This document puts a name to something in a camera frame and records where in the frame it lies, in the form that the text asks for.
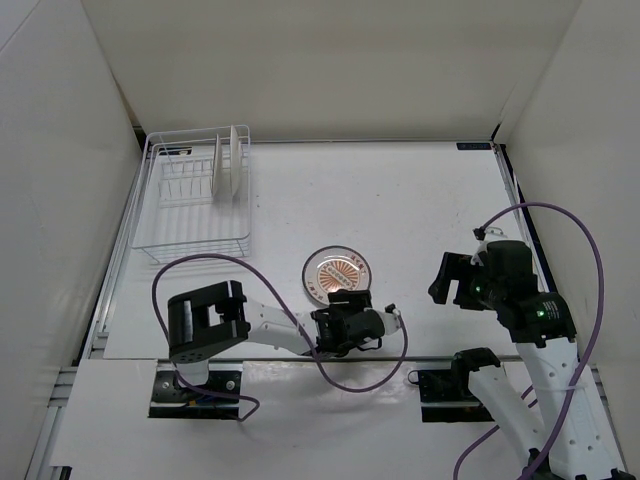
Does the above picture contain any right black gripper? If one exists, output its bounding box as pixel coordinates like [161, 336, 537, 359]
[427, 252, 503, 310]

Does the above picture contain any white plate orange sunburst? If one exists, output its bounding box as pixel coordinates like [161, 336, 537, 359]
[301, 245, 372, 305]

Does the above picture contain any white plate green rim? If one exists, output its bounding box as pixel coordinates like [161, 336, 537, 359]
[230, 125, 243, 199]

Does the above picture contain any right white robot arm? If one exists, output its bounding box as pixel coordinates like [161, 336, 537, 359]
[428, 240, 630, 479]

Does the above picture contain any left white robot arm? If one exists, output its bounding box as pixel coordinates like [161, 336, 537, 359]
[168, 281, 399, 400]

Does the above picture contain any blue table edge label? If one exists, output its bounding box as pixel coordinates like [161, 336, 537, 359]
[456, 142, 492, 151]

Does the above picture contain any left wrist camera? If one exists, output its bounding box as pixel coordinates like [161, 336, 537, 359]
[377, 304, 403, 336]

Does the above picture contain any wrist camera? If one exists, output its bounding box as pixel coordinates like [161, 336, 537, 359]
[377, 304, 403, 336]
[471, 226, 508, 265]

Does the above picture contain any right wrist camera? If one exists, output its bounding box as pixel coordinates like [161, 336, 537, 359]
[471, 226, 508, 265]

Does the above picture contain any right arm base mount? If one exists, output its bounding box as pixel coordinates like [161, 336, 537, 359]
[407, 347, 501, 423]

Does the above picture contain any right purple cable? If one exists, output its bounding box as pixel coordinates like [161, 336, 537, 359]
[453, 201, 606, 480]

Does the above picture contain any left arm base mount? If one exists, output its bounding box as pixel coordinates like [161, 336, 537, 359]
[148, 363, 260, 422]

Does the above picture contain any white wire dish rack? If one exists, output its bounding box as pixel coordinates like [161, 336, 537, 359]
[129, 125, 252, 265]

